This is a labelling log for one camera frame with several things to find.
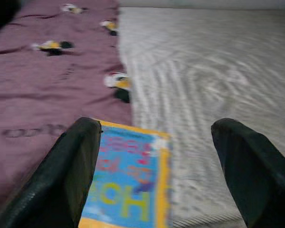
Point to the white quilted mattress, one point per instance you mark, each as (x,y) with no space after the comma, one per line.
(204,59)

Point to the colourful yellow-edged children's book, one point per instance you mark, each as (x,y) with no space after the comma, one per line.
(128,180)

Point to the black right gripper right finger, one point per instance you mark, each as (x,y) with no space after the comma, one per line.
(259,178)

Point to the purple cartoon print blanket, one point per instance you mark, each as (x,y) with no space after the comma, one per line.
(50,78)

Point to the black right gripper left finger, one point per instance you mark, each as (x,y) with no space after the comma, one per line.
(50,185)

